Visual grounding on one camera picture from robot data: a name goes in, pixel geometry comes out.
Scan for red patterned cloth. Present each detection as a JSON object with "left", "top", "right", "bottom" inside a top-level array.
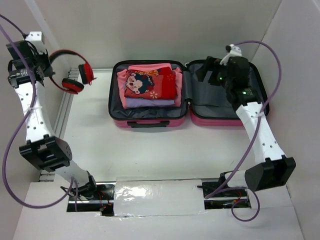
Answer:
[{"left": 124, "top": 67, "right": 178, "bottom": 100}]

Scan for purple shirt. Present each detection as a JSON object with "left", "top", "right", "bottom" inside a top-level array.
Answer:
[{"left": 123, "top": 97, "right": 175, "bottom": 109}]

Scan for pink hard-shell suitcase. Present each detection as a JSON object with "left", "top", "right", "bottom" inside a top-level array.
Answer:
[{"left": 108, "top": 60, "right": 268, "bottom": 128}]

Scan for pink sweatshirt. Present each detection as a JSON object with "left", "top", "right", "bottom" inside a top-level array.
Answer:
[{"left": 116, "top": 63, "right": 183, "bottom": 109}]

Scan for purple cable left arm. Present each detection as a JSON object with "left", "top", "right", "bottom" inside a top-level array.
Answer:
[{"left": 0, "top": 13, "right": 76, "bottom": 212}]

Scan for red black headphones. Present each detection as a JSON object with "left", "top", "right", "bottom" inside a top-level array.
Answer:
[{"left": 49, "top": 49, "right": 96, "bottom": 95}]

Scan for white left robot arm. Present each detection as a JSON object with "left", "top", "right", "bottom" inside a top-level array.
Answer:
[{"left": 6, "top": 39, "right": 99, "bottom": 200}]

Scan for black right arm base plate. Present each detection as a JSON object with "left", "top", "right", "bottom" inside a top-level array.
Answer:
[{"left": 196, "top": 181, "right": 251, "bottom": 210}]

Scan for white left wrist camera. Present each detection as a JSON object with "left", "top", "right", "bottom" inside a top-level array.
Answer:
[{"left": 25, "top": 31, "right": 46, "bottom": 52}]

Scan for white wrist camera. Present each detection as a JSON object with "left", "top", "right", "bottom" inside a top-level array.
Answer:
[
  {"left": 219, "top": 44, "right": 242, "bottom": 66},
  {"left": 25, "top": 31, "right": 46, "bottom": 52}
]

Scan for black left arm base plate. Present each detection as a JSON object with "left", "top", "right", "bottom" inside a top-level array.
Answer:
[{"left": 66, "top": 181, "right": 116, "bottom": 217}]

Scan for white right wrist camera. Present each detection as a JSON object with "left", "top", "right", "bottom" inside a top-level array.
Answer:
[{"left": 219, "top": 44, "right": 242, "bottom": 66}]

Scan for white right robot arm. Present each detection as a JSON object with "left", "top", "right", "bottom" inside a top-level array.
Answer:
[{"left": 205, "top": 56, "right": 296, "bottom": 199}]

